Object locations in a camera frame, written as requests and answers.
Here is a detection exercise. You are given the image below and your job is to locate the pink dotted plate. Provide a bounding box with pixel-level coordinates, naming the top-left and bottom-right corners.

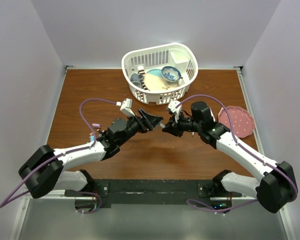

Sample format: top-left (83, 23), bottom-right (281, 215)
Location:
top-left (226, 106), bottom-right (255, 139)

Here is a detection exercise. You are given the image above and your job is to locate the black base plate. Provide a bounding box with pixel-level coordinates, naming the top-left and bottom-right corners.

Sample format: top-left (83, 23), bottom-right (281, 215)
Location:
top-left (64, 178), bottom-right (243, 210)

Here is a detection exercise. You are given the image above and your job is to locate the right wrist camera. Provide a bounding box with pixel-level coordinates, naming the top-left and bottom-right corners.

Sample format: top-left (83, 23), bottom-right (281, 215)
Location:
top-left (166, 100), bottom-right (182, 123)

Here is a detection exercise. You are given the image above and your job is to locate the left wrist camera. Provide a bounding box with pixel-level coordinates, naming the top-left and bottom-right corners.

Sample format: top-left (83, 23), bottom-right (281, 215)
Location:
top-left (116, 98), bottom-right (135, 117)

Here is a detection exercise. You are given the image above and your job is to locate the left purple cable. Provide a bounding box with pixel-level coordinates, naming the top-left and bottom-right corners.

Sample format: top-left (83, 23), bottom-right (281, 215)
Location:
top-left (0, 98), bottom-right (120, 209)

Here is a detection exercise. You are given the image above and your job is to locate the grey mug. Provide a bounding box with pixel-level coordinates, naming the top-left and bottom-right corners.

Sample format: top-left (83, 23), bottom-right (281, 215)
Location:
top-left (130, 73), bottom-right (145, 89)

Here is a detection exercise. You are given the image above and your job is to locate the striped cup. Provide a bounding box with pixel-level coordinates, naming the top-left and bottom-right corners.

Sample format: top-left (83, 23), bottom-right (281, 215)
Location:
top-left (137, 65), bottom-right (148, 90)

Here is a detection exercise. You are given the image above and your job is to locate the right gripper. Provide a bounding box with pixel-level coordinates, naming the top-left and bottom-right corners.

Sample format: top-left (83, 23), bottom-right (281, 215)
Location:
top-left (162, 110), bottom-right (202, 138)

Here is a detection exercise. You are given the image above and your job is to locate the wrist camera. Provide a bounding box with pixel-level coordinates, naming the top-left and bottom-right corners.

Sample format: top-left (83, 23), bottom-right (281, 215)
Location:
top-left (166, 100), bottom-right (182, 123)
top-left (116, 98), bottom-right (135, 117)

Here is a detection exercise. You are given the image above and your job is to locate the blue patterned bowl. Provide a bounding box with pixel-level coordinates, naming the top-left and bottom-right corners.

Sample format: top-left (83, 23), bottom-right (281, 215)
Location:
top-left (161, 66), bottom-right (181, 83)

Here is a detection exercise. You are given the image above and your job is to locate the cream and blue plate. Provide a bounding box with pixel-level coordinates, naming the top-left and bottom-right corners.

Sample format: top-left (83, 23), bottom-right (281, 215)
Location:
top-left (144, 69), bottom-right (178, 92)

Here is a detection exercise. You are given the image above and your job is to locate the white plastic basket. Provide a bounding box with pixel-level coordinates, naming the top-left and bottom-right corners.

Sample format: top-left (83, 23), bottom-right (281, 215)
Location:
top-left (121, 43), bottom-right (199, 105)

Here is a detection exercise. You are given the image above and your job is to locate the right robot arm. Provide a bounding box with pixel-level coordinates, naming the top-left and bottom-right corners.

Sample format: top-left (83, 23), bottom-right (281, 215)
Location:
top-left (162, 100), bottom-right (298, 213)

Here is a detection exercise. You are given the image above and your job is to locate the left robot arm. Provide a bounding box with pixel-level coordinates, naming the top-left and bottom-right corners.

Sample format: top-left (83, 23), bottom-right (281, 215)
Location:
top-left (18, 109), bottom-right (163, 199)

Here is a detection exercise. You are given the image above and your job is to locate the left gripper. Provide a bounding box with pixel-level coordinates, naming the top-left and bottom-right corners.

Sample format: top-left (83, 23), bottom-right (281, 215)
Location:
top-left (117, 108), bottom-right (163, 146)

